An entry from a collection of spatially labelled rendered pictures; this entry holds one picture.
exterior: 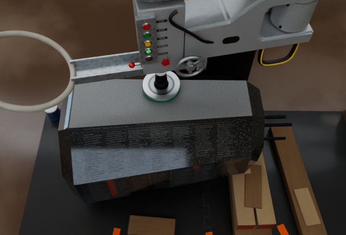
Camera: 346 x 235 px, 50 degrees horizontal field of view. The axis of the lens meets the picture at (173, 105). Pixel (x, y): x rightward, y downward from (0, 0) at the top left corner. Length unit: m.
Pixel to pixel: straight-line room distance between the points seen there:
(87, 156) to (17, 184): 0.97
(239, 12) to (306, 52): 1.98
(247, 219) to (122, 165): 0.89
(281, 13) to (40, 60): 2.32
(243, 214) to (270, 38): 1.16
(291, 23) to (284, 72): 1.55
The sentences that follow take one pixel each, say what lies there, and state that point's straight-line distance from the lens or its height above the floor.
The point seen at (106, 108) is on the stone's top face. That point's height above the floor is 0.82.
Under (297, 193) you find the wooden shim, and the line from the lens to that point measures 2.75.
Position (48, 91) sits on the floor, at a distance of 3.30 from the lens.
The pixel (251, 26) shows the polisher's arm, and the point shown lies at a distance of 1.77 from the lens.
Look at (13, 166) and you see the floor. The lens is 3.05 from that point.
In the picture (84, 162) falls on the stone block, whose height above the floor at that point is 0.68.
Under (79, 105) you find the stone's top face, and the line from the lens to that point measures 2.15.
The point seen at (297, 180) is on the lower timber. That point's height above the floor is 0.09.
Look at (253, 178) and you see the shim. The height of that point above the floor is 0.22.
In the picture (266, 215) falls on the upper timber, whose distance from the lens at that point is 2.54.
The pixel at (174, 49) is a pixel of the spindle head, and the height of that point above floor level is 1.28.
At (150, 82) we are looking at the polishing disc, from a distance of 2.11.
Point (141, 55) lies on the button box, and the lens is 1.69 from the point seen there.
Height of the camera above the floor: 2.58
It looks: 57 degrees down
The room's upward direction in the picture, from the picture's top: straight up
